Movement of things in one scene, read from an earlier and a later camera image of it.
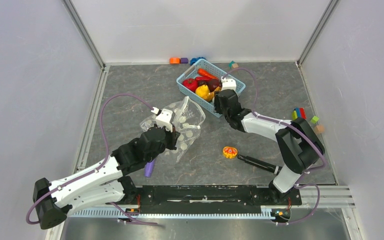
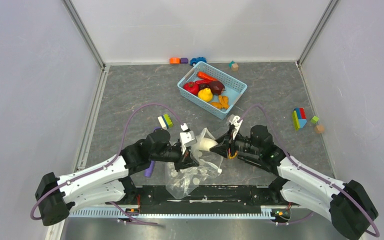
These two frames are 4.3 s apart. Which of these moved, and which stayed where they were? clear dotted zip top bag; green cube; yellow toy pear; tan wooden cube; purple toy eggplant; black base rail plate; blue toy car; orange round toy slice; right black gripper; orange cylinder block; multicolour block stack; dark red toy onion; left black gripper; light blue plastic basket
Moved: yellow toy pear; clear dotted zip top bag; right black gripper; light blue plastic basket; left black gripper
Stayed: orange cylinder block; purple toy eggplant; orange round toy slice; dark red toy onion; multicolour block stack; tan wooden cube; black base rail plate; green cube; blue toy car
